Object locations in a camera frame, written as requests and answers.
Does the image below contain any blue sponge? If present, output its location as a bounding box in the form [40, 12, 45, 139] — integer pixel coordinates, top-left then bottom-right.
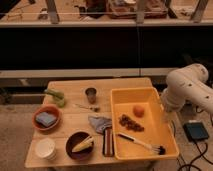
[36, 112, 57, 127]

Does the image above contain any bunch of dark grapes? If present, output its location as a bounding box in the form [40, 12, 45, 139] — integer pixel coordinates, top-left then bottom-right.
[119, 114, 144, 132]

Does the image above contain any wooden table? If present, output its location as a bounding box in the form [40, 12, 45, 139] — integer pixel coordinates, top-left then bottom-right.
[25, 78, 152, 168]

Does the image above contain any orange bowl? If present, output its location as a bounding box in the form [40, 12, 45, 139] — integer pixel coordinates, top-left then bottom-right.
[32, 105, 61, 131]

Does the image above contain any grey crumpled cloth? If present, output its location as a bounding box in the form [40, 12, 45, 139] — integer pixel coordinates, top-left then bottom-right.
[88, 116, 112, 134]

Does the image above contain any dark purple bowl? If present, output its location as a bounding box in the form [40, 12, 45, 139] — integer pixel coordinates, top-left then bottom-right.
[66, 131, 94, 161]

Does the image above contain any white cup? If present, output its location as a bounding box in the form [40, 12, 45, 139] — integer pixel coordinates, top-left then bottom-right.
[35, 138, 56, 160]

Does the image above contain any yellow plastic bin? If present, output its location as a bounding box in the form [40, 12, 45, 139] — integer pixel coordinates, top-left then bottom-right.
[110, 87, 179, 161]

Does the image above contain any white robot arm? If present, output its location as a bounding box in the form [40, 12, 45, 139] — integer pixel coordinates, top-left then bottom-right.
[161, 63, 213, 115]

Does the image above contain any metal cup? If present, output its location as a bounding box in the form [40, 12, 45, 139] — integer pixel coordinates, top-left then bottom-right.
[85, 87, 97, 104]

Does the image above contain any black and white brush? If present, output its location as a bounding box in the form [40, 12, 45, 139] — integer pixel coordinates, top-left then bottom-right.
[118, 133, 166, 155]

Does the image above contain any orange apple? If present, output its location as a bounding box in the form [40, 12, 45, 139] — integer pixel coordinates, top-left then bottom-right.
[133, 105, 145, 118]

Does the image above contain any black cable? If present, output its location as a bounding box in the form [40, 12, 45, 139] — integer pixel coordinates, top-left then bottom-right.
[170, 120, 213, 171]

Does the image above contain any yellow corn cob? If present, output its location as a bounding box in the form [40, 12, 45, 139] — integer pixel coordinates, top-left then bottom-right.
[72, 136, 94, 152]

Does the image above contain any green toy vegetable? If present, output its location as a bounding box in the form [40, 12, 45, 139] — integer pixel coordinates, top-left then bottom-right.
[44, 89, 65, 108]

